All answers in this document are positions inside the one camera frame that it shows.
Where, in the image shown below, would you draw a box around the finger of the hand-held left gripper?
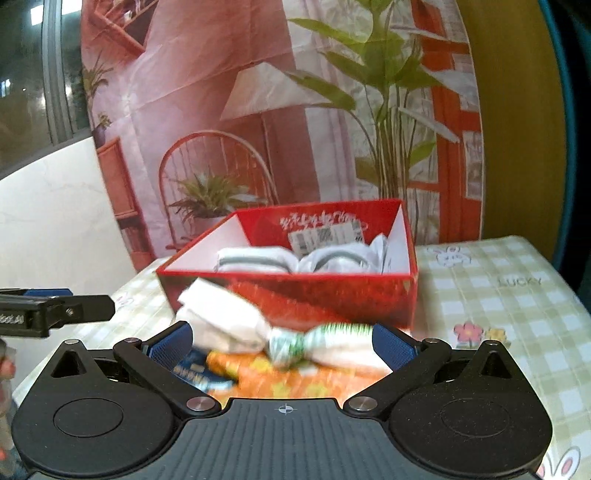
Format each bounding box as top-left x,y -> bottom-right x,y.
48,295 -> 116,328
0,288 -> 74,297

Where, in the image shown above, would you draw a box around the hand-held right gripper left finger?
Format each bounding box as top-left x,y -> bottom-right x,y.
48,320 -> 219,418

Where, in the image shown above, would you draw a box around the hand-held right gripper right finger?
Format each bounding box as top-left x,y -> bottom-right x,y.
344,323 -> 517,418

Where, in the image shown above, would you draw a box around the blue snack packet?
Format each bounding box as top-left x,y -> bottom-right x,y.
170,350 -> 237,389

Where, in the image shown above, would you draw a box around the white green striped sock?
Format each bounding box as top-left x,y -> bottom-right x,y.
177,277 -> 376,370

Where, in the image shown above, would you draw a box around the red strawberry print box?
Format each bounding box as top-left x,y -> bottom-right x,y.
156,198 -> 420,333

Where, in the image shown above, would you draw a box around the white grey striped sock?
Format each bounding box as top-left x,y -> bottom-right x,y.
216,247 -> 301,274
298,234 -> 387,276

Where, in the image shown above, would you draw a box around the orange printed packet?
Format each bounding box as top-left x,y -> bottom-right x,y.
205,348 -> 391,402

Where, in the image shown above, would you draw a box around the green checked tablecloth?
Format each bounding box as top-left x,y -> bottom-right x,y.
11,235 -> 591,480

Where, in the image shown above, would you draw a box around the printed room scene backdrop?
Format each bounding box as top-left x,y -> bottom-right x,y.
81,0 -> 485,273

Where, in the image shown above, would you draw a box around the window frame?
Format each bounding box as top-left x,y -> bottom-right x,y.
0,0 -> 93,181

